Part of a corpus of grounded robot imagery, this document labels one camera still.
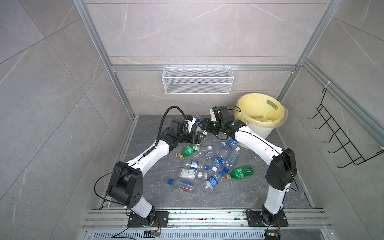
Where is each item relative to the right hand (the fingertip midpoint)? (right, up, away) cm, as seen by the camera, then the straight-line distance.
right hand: (200, 124), depth 85 cm
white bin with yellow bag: (+42, +8, +13) cm, 44 cm away
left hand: (0, -4, -2) cm, 5 cm away
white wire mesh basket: (-1, +31, +15) cm, 35 cm away
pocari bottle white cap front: (+6, -32, -6) cm, 33 cm away
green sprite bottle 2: (+23, -27, -2) cm, 36 cm away
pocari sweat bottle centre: (+12, -22, +2) cm, 25 cm away
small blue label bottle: (-3, -24, +1) cm, 24 cm away
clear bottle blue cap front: (-10, -35, 0) cm, 37 cm away
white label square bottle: (-5, -28, -2) cm, 29 cm away
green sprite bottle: (-8, -17, +7) cm, 20 cm away
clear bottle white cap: (+3, -19, +7) cm, 20 cm away
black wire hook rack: (+61, -14, -27) cm, 68 cm away
